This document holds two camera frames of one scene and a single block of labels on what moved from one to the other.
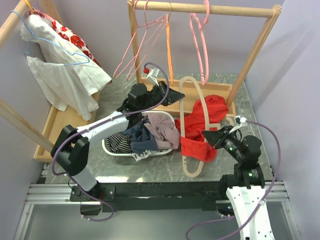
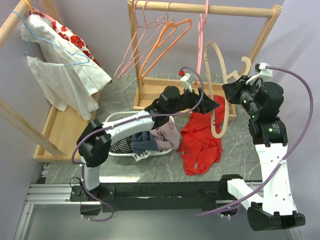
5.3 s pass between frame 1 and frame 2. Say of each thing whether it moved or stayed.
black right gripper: moved
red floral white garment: stayed
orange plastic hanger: moved
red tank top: moved
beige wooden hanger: moved
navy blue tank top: stayed
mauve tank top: stayed
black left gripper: moved
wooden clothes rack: stayed
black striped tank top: stayed
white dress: stayed
